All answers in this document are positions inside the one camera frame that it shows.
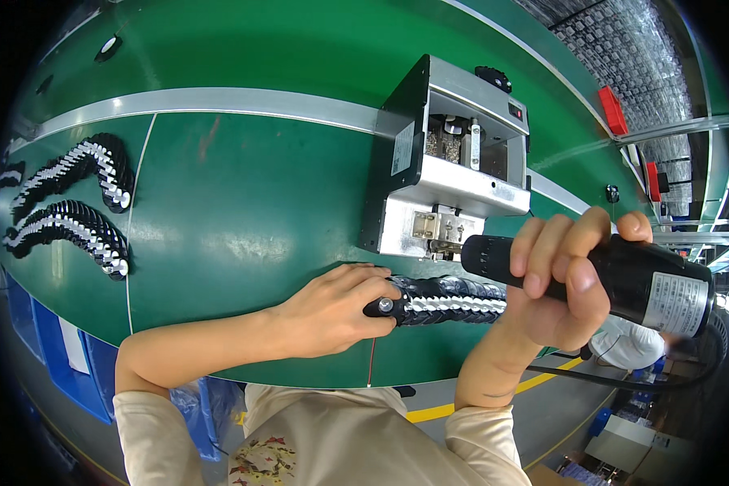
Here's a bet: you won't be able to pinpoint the person's right hand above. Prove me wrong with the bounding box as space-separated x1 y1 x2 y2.
502 206 654 353

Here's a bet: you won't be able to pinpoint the person's left hand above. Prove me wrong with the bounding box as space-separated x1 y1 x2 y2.
273 262 402 360

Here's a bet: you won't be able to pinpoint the black electric screwdriver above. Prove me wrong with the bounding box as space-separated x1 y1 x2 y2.
460 233 716 339

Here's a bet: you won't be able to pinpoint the small blue crate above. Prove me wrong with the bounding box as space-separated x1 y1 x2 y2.
588 407 612 439

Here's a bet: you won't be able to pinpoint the person's body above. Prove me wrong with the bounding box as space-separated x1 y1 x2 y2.
112 383 533 486

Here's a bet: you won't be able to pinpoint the clear plastic bag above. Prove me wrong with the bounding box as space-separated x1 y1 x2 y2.
169 377 247 464

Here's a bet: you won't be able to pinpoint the white workbench with boxes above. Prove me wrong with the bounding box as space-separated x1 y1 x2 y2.
556 414 699 486

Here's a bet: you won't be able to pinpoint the red plastic bin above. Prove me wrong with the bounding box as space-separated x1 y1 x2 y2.
598 85 629 136
645 161 662 203

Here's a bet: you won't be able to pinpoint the grey metal screw feeder machine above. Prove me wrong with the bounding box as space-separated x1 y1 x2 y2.
358 54 533 263

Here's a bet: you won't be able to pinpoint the black toothed round knob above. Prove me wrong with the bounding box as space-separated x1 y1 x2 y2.
474 65 513 94

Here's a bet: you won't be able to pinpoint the long curved row of black parts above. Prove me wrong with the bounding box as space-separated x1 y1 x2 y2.
9 132 136 226
3 199 130 282

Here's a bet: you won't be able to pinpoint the blue plastic crates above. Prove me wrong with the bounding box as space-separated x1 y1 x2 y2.
5 272 119 426

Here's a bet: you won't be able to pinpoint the rack of bagged parts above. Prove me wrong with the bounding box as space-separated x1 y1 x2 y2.
513 0 696 125

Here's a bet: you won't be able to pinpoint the short row of black parts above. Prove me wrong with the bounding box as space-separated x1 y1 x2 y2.
0 160 27 190

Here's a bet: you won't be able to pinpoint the black round part white centre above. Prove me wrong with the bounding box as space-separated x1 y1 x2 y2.
94 34 124 63

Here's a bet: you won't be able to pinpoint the black screwdriver power cable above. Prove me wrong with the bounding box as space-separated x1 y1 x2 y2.
525 309 729 391

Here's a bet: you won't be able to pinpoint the grey metal conveyor rail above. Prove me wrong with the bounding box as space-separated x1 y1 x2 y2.
9 86 617 228

